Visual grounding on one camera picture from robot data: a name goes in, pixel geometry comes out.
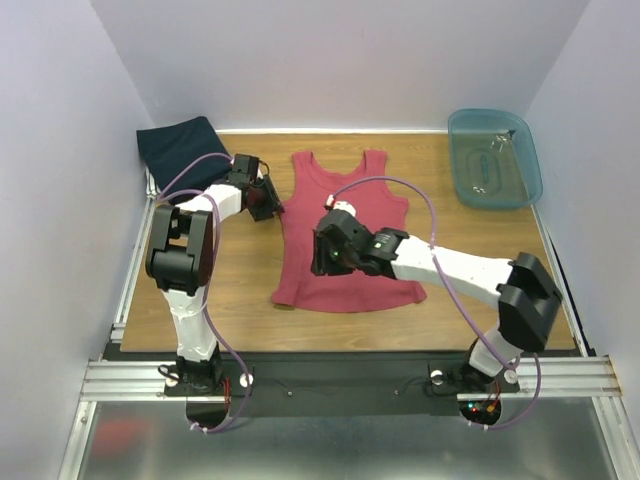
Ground maroon tank top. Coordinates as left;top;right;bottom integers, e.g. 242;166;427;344
271;150;427;313

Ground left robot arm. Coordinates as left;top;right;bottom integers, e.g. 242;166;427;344
145;153;284;396

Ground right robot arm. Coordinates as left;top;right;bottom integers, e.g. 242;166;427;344
311;207;563;390

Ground folded navy tank top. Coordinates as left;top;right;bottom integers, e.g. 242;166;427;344
136;116;232;198

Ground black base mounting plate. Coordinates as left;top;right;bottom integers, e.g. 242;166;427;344
99;349;521;419

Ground teal plastic bin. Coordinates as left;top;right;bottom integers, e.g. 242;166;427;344
448;108;543;210

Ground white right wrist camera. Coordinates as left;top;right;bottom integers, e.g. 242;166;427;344
324;195;357;217

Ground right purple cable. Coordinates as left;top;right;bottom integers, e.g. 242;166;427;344
327;175;542;432

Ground purple cable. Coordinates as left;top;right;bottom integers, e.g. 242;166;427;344
155;152;256;435
327;175;542;432

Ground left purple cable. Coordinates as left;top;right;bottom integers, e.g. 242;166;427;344
155;152;256;435

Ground aluminium frame rail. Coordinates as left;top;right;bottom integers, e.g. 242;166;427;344
81;357;621;403

